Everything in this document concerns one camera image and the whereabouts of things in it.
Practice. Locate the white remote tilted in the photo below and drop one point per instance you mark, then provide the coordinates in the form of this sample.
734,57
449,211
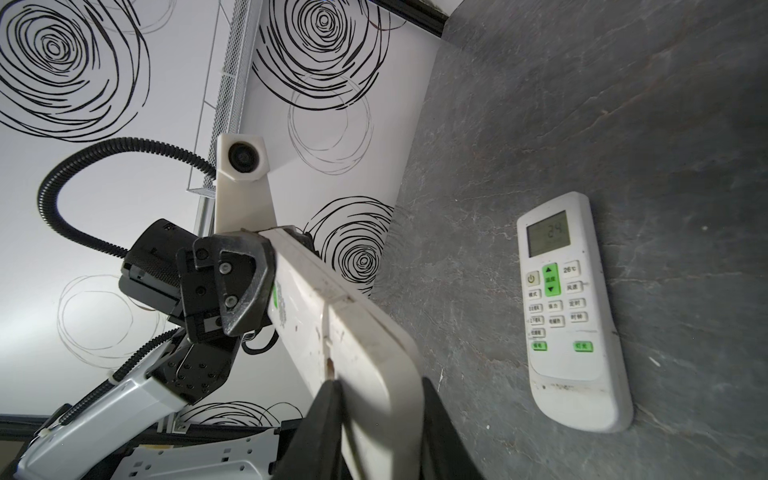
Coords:
577,373

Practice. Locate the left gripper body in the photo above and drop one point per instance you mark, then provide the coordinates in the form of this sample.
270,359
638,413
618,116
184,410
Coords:
215,287

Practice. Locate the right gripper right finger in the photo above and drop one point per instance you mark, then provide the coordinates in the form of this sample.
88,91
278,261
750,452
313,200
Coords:
443,456

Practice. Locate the white mesh shelf basket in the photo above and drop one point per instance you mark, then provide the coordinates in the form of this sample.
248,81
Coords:
229,57

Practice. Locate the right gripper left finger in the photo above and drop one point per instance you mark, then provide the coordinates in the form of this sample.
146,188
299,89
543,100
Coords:
310,448

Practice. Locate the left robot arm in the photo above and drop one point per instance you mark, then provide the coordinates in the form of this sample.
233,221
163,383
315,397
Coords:
165,375

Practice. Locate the white remote with batteries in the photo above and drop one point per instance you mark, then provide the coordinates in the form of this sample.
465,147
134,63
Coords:
332,332

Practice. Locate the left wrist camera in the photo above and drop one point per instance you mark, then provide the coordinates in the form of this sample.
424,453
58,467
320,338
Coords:
243,198

